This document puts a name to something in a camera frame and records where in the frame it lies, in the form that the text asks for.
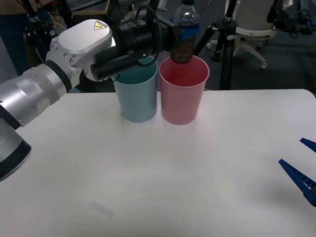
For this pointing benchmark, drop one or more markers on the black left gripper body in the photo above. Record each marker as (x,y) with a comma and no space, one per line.
(166,37)

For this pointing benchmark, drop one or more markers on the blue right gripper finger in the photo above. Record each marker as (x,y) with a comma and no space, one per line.
(309,144)
(300,179)

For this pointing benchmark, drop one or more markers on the clear bottle with dark label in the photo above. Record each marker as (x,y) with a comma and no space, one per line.
(185,12)

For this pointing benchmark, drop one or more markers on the silver and black left arm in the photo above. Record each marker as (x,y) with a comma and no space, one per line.
(81,44)

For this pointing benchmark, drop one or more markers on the black tripod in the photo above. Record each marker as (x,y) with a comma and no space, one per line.
(227,54)

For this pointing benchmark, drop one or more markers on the white office chair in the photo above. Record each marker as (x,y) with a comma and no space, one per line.
(251,27)

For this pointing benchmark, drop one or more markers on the pink plastic bin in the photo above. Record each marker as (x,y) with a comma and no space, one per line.
(181,101)

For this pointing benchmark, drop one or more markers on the pale blue plastic bin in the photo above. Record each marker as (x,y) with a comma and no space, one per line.
(138,98)

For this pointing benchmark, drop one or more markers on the desk with wooden edge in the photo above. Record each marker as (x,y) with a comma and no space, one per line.
(98,11)

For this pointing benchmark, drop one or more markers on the person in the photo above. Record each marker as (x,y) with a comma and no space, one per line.
(10,37)

